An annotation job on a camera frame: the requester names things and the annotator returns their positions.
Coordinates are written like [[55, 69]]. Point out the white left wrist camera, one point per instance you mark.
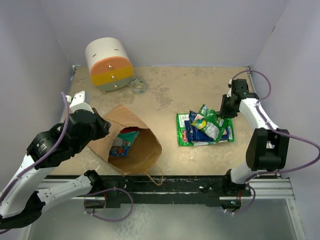
[[80, 101]]

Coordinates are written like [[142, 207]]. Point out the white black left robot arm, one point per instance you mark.
[[22, 202]]

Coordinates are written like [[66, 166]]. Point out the blue white chips bag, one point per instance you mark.
[[196, 136]]

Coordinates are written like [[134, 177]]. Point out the aluminium frame rail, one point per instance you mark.
[[261, 185]]

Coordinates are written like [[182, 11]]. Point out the green white snack packet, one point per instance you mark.
[[181, 130]]

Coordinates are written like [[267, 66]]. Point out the brown paper bag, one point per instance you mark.
[[142, 155]]

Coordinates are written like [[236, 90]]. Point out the pink red snack packet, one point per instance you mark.
[[129, 129]]

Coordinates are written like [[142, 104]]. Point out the yellow green snack bag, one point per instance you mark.
[[209, 122]]

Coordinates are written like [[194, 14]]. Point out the white cylindrical mini drawer cabinet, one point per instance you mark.
[[109, 66]]

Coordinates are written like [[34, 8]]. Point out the clear tape roll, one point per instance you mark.
[[138, 86]]

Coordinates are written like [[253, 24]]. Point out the teal snack packet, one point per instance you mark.
[[125, 139]]

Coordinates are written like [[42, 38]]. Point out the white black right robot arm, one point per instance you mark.
[[267, 151]]

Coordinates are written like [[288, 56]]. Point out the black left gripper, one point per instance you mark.
[[104, 126]]

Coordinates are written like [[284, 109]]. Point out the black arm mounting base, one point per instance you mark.
[[208, 190]]

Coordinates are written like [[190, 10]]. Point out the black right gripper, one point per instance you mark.
[[223, 111]]

